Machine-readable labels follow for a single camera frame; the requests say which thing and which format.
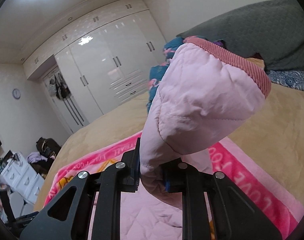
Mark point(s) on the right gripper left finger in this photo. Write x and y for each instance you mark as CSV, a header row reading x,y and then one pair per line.
x,y
89,206

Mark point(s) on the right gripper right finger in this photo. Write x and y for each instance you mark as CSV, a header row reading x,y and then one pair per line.
x,y
213,205

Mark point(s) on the pink quilted jacket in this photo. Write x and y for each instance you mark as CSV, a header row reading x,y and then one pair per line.
x,y
206,93

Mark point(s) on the pink cartoon blanket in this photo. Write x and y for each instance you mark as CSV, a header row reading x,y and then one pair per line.
x,y
152,219

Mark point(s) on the white drawer chest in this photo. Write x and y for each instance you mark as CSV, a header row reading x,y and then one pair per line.
x,y
21,176

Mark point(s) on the purple cloth pile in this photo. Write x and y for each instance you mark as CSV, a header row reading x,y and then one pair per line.
x,y
35,157

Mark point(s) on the white door with bags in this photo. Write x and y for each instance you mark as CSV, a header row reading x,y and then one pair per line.
x,y
62,100

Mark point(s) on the black bag on floor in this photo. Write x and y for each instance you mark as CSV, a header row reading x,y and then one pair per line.
x,y
48,147

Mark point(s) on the beige bed sheet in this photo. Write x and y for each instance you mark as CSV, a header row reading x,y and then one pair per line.
x,y
273,138

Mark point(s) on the blue flamingo quilt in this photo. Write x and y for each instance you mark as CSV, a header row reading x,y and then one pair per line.
x,y
157,72

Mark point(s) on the white wardrobe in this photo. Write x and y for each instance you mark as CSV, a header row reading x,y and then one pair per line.
x,y
105,56

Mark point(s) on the blue patterned pillow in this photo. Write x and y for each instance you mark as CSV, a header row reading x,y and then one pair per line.
x,y
289,78

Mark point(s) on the grey quilted headboard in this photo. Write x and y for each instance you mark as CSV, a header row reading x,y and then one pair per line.
x,y
274,29

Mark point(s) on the round wall clock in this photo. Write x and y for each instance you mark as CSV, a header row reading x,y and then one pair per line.
x,y
16,94

